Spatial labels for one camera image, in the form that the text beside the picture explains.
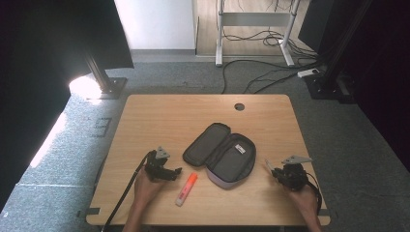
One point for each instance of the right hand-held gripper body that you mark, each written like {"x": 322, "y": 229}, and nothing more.
{"x": 294, "y": 175}

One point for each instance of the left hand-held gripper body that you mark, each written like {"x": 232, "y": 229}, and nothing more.
{"x": 156, "y": 166}

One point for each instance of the silver pen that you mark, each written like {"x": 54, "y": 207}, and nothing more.
{"x": 269, "y": 165}

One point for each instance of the dark grey pencil case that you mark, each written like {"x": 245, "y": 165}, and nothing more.
{"x": 225, "y": 158}

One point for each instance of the person's left hand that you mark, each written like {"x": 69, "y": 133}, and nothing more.
{"x": 146, "y": 191}

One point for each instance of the person's right hand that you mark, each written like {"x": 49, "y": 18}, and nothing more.
{"x": 304, "y": 201}

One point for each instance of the orange highlighter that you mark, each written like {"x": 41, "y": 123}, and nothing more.
{"x": 186, "y": 189}

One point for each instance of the black metal stand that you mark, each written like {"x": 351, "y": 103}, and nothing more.
{"x": 325, "y": 83}
{"x": 108, "y": 84}

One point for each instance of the white power strip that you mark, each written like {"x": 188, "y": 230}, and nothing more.
{"x": 308, "y": 72}

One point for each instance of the black curtain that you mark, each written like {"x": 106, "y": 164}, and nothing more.
{"x": 380, "y": 64}
{"x": 38, "y": 64}

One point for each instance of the grey table bracket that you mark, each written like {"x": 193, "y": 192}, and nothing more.
{"x": 88, "y": 212}

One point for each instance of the white desk frame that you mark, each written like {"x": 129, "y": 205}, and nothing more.
{"x": 254, "y": 19}

